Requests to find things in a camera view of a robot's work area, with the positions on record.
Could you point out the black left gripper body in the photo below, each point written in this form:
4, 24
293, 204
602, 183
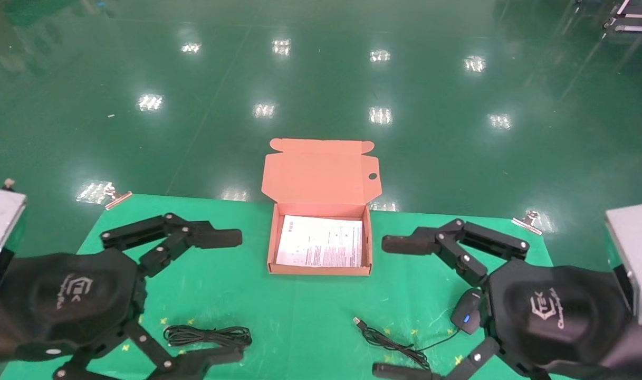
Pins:
67, 295

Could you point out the open brown cardboard box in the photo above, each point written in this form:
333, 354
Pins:
320, 177

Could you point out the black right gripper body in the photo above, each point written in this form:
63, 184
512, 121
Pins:
558, 316

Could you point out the white wheeled metal cart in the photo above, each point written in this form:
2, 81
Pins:
634, 16

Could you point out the metal binder clip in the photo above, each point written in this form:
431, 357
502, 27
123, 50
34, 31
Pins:
117, 200
527, 222

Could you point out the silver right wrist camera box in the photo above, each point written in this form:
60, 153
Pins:
634, 253

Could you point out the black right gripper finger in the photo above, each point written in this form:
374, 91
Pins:
405, 372
405, 244

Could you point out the white printed instruction sheet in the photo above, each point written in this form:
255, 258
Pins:
320, 240

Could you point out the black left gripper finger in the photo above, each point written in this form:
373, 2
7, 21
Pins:
215, 238
204, 361

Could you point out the green table mat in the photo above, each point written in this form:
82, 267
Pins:
299, 316

